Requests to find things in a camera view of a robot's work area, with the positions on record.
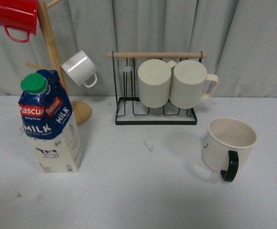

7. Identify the Pascual milk carton green cap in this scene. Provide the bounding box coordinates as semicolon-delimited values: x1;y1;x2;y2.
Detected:
18;70;82;173

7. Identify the cream mug black handle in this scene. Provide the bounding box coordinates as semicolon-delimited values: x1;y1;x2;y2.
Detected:
202;117;257;182

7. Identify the left cream ribbed mug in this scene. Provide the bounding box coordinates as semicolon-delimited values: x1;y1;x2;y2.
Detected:
138;59;177;108

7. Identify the cream ribbed mug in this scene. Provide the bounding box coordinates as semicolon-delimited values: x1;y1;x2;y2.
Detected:
138;59;177;108
170;60;218;109

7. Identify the right cream ribbed mug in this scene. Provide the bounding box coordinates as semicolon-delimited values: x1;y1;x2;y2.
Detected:
170;60;218;109

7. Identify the white hanging mug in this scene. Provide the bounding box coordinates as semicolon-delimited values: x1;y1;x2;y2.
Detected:
61;51;97;88

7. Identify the red enamel mug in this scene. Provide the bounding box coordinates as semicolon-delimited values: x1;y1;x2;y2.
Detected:
0;0;38;43

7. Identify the black wire cup rack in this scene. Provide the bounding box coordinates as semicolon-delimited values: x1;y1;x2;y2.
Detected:
107;51;208;125

